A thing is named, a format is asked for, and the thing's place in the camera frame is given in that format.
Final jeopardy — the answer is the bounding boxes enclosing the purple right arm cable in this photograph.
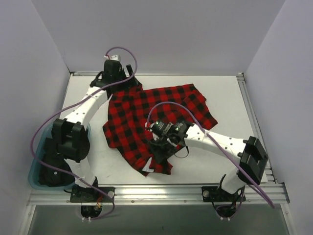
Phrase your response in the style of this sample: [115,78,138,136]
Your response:
[146,101,276,220]

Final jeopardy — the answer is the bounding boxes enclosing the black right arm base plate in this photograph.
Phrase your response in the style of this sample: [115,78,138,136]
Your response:
[201,186,244,203]

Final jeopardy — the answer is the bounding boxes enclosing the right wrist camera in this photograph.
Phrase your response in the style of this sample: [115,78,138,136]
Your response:
[149,120,173,138]

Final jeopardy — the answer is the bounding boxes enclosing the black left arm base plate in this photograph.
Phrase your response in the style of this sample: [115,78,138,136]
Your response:
[69,185,115,203]

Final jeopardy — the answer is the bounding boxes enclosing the teal plastic bin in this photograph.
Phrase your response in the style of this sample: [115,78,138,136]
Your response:
[28,119,96,190]

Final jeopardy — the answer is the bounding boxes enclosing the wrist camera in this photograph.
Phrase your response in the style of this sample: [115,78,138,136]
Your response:
[104,54,121,62]
[149,120,173,138]

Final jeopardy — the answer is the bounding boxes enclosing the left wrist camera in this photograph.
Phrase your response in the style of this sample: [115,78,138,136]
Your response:
[104,54,121,62]

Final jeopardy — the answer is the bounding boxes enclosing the red black plaid shirt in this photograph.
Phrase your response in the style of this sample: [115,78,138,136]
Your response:
[102,78,219,177]

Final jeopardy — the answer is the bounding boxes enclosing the aluminium front rail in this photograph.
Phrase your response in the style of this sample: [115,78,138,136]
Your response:
[27,183,290,206]

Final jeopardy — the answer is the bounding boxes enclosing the black clothing in bin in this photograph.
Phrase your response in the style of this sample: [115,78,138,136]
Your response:
[38,138,75,187]

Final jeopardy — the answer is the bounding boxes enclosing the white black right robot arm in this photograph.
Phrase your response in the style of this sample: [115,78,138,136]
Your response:
[148,120,268,200]

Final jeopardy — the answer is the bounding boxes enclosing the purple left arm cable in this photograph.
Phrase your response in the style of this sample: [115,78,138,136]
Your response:
[30,46,138,219]

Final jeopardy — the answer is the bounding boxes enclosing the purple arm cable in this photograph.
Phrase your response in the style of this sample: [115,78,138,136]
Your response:
[30,46,138,219]
[146,101,276,220]

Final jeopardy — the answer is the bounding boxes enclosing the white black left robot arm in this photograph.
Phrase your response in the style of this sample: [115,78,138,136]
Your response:
[44,55,131,201]

